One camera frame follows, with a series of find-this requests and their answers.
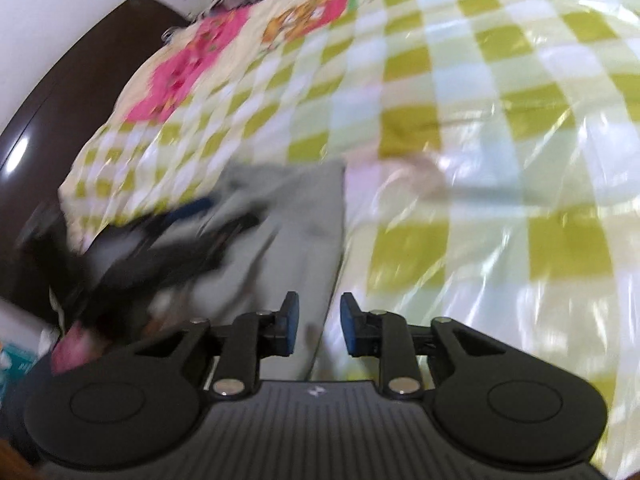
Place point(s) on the dark wooden headboard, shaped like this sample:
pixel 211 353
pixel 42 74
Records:
pixel 70 100

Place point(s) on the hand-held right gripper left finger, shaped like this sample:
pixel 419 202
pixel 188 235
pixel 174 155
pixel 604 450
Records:
pixel 292 325

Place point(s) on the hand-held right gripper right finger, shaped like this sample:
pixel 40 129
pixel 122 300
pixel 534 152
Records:
pixel 350 327

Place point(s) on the grey-green pants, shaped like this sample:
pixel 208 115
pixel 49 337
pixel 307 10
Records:
pixel 305 240

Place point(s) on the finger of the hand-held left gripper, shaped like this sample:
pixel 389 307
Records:
pixel 192 208
pixel 235 232

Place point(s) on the person's left hand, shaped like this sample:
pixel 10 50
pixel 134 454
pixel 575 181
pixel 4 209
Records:
pixel 72 347

